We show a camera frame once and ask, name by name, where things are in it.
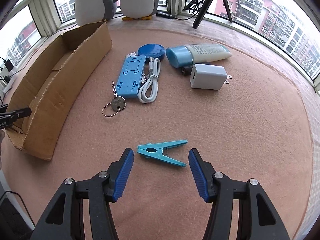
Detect silver key with ring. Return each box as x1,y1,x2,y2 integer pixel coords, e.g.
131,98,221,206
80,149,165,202
101,81,126,118

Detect teal plastic clothespin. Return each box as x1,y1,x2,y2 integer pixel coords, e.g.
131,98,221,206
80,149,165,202
137,140,188,167

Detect blue plastic phone stand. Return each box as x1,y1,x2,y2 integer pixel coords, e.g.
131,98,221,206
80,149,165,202
116,55,146,99

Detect white USB cable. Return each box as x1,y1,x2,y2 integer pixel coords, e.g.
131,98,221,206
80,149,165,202
138,57,162,104

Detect white USB wall charger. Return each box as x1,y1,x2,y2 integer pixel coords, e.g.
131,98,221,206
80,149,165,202
190,63,232,90

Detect round blue disc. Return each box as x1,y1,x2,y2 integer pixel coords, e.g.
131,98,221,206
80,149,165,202
137,43,165,62

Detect white tube with blue cap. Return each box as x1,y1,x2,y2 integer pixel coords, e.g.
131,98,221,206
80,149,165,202
165,43,232,68

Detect white power strip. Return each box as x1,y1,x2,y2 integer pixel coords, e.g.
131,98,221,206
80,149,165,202
1,65,18,94

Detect brown cardboard box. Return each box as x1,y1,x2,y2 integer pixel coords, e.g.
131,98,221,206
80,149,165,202
6,21,112,161

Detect black power adapter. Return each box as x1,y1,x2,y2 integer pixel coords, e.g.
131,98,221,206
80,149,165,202
4,59,14,72

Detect large plush penguin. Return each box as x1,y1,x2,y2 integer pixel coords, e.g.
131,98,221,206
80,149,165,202
74,0,117,26

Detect pink felt mat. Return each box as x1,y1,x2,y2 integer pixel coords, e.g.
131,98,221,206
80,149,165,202
1,22,313,237

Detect black cable remote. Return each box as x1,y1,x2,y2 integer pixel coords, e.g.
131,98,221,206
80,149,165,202
156,11,175,20

